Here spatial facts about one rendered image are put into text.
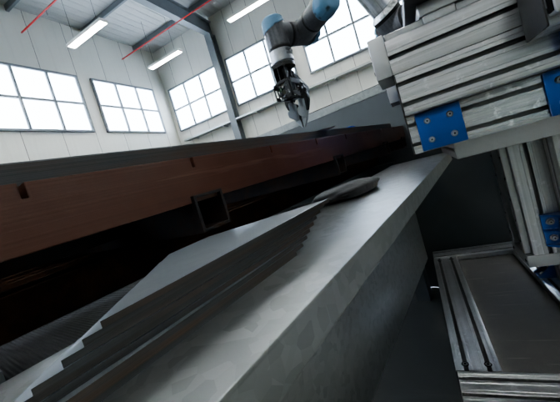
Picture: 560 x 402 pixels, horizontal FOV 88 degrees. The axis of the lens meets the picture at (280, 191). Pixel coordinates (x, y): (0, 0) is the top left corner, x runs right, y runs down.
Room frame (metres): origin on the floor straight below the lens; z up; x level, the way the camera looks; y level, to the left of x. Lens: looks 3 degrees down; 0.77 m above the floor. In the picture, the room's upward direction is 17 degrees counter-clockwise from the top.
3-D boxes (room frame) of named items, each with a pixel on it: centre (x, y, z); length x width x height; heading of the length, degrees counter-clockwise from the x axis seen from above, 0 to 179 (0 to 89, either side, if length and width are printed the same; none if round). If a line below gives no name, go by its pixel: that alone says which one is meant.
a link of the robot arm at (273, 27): (0.99, -0.14, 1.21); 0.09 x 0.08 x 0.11; 113
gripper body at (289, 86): (0.98, -0.13, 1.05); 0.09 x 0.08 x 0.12; 144
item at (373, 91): (1.83, -0.58, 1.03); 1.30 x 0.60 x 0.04; 53
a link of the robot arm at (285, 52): (0.98, -0.13, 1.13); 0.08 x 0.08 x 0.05
